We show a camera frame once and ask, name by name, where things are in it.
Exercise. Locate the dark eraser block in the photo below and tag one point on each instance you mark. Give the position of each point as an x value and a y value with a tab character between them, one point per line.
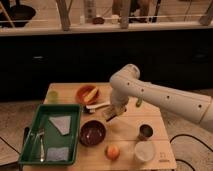
114	112

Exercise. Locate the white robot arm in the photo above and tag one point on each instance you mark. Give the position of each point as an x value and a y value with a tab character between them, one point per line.
125	83

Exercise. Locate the white handled brush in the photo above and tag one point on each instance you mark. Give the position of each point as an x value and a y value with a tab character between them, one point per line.
92	108

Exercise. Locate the metal utensil in tray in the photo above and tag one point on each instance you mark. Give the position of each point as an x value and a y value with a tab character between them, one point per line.
39	138

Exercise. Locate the purple bowl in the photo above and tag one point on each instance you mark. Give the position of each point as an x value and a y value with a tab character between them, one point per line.
92	133

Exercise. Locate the white cup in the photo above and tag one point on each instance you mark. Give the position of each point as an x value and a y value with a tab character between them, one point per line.
144	151

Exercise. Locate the green translucent cup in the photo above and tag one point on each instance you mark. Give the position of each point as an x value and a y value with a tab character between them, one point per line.
52	97

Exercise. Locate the green plastic tray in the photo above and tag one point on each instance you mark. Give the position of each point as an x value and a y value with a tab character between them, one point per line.
52	137

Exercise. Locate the yellow banana piece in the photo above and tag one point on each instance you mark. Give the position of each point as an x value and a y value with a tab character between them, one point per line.
90	95

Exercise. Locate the grey cloth upper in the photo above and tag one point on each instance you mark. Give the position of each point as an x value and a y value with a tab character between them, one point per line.
62	123

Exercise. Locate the grey cloth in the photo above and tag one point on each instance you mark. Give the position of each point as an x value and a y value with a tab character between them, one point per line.
57	154
62	123

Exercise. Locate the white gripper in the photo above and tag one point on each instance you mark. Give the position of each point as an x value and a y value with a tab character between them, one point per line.
117	99

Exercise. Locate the dark metal cup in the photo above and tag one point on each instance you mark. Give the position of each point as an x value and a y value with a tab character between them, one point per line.
145	132

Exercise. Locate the grey cloth lower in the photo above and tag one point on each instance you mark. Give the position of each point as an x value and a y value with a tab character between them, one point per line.
57	154

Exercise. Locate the orange fruit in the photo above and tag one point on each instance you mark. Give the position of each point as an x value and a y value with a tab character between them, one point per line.
112	152

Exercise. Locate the orange bowl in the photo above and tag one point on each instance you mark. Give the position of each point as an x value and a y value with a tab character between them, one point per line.
83	91

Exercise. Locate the green chili pepper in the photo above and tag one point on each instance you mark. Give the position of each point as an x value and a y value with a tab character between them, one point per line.
139	102

